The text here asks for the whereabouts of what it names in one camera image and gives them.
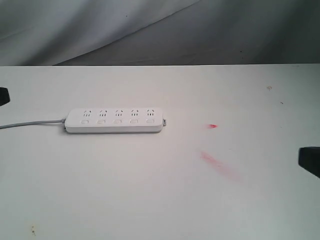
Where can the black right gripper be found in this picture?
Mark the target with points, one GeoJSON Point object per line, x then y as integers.
{"type": "Point", "coordinates": [309, 159]}

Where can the white five-outlet power strip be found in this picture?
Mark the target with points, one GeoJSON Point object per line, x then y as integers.
{"type": "Point", "coordinates": [103, 120]}

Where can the grey backdrop cloth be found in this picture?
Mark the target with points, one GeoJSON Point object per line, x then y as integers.
{"type": "Point", "coordinates": [158, 32]}

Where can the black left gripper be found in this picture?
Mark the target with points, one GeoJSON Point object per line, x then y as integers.
{"type": "Point", "coordinates": [4, 96]}

